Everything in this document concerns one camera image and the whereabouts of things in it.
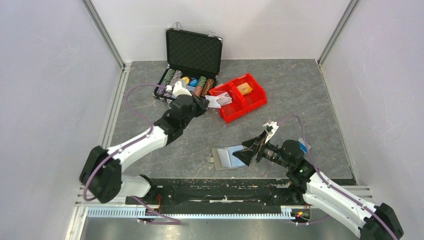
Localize red plastic bin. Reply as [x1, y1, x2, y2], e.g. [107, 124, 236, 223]
[230, 73, 268, 112]
[208, 82, 248, 123]

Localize white cards in bin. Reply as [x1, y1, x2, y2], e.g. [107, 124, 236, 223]
[217, 92, 233, 107]

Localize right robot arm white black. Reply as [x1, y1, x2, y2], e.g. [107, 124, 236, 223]
[233, 131, 404, 240]

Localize white cable duct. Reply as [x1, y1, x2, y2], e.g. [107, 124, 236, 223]
[87, 206, 295, 220]

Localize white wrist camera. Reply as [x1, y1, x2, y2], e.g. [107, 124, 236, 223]
[262, 120, 279, 143]
[164, 79, 192, 99]

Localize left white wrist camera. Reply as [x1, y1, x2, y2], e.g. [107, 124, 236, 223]
[164, 79, 192, 99]

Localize black poker chip case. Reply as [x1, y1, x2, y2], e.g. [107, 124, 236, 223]
[152, 22, 224, 103]

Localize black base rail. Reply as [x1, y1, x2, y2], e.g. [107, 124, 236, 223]
[140, 178, 306, 214]

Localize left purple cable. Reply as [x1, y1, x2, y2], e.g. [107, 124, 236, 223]
[82, 83, 182, 225]

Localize green blue toy brick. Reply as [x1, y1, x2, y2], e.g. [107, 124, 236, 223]
[297, 138, 312, 154]

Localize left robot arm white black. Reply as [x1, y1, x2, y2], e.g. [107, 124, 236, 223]
[79, 94, 209, 204]

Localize orange cards in bin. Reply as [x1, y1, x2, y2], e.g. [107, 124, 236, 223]
[236, 82, 253, 95]

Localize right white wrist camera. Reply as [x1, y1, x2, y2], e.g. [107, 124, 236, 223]
[262, 120, 279, 143]

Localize right red plastic bin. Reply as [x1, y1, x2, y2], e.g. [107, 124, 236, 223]
[230, 73, 268, 112]

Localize blue playing card deck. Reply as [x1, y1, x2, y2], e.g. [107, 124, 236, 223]
[185, 85, 196, 92]

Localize left red plastic bin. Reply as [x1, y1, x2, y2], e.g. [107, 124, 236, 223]
[208, 82, 248, 123]

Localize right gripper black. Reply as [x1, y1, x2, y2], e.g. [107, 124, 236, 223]
[232, 130, 292, 169]

